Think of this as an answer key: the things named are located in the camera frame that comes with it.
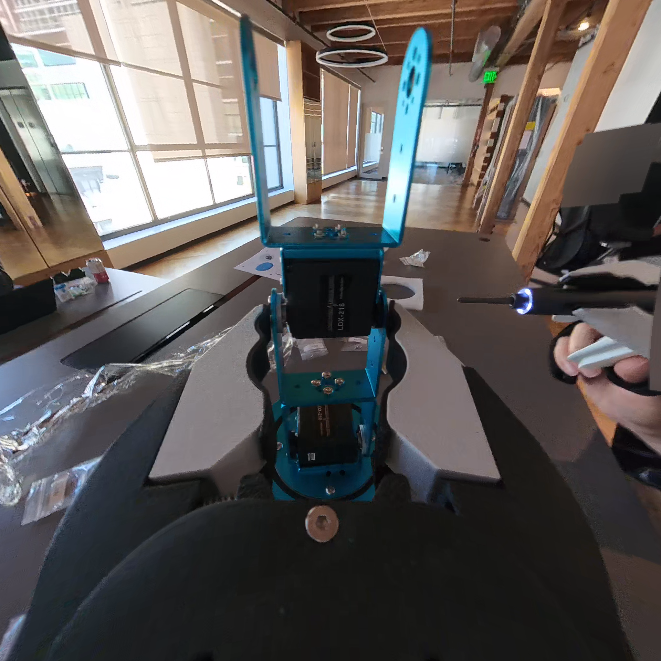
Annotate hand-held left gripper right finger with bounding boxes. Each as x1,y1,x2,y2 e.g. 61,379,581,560
385,303,502,504

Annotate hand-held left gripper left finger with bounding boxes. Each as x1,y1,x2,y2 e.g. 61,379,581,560
149,305,274,500

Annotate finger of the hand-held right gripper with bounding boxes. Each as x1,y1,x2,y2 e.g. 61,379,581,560
570,304,652,359
558,257,661,291

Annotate black electric screwdriver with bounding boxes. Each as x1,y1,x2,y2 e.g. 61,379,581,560
457,286,657,317

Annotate blue toy robot arm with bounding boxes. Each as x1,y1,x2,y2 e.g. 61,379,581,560
240,15,433,502

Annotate person's right hand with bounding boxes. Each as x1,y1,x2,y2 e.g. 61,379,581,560
554,323,661,441

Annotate crumpled clear plastic wrap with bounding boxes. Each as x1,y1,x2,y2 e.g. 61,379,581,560
0,328,233,507

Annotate white foam piece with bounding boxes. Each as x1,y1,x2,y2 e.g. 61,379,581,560
381,275,425,311

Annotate cluster of small parts bags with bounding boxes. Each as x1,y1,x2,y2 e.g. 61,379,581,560
298,336,371,360

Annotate printed instruction sheet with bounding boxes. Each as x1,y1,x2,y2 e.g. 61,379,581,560
233,248,282,280

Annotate stack of leaning panels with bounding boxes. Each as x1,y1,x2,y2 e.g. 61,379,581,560
462,93,558,223

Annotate labelled clear plastic bag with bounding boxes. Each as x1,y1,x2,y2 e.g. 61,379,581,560
0,615,24,652
22,457,99,525

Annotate white green packets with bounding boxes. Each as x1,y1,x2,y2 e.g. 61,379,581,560
54,279,96,303

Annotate large grid window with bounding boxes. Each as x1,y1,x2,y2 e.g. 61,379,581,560
10,0,285,238

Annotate white glass door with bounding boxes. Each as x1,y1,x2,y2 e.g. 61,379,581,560
361,106,387,180

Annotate pale wooden column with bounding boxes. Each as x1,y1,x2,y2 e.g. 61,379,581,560
285,40,323,204

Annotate tall beige roller blind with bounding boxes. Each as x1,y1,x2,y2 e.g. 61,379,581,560
321,70,360,176

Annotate wide beige roller blind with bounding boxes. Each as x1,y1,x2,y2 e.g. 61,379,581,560
95,0,256,162

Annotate narrow beige roller blind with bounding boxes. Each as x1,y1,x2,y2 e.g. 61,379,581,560
256,36,284,101

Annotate black desk cable lid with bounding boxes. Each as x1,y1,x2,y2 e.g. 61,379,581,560
61,288,224,370

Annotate wooden post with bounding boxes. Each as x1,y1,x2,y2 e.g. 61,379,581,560
511,0,636,280
478,0,569,235

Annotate silver ceiling duct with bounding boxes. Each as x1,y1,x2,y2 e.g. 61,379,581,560
467,26,502,82

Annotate large ring ceiling lamp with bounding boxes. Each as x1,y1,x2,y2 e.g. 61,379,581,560
316,48,389,68

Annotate small ring ceiling lamp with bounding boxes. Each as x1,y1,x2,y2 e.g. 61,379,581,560
326,24,376,42

